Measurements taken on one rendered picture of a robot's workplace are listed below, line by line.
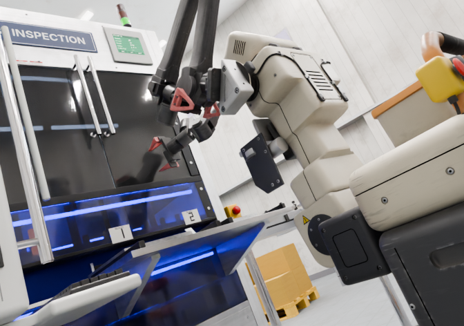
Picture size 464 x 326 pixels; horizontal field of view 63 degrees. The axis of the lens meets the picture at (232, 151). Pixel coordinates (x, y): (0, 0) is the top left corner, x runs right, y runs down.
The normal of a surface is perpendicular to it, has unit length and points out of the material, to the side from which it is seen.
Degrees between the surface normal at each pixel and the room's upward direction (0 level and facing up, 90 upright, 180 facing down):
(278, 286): 90
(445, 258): 90
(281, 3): 90
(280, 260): 90
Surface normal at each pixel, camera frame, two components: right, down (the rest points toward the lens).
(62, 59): 0.58, -0.46
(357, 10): -0.57, -0.04
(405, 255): -0.74, 0.09
